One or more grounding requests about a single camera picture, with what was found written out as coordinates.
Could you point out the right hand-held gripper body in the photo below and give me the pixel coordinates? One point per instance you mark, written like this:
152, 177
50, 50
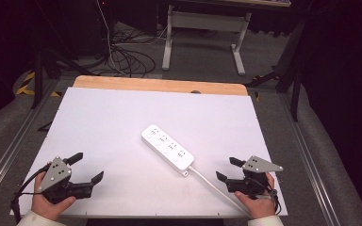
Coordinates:
257, 165

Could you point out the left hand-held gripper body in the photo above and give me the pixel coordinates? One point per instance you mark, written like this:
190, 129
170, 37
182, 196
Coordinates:
55, 173

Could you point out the white power strip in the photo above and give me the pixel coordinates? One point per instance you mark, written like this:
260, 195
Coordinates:
167, 150

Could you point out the person's left hand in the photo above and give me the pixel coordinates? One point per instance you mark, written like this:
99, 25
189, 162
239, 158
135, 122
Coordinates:
48, 207

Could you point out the person's right hand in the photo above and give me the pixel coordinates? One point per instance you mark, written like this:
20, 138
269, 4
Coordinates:
261, 207

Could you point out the black stand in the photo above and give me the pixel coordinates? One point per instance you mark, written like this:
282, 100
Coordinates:
295, 94
38, 78

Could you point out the yellow black floor tape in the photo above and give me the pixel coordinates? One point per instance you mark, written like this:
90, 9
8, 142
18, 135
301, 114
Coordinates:
25, 89

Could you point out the aluminium rail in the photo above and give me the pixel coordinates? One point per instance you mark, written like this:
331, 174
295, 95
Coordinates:
9, 150
308, 163

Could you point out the white metal desk frame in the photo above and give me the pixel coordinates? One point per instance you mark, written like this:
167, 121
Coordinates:
201, 20

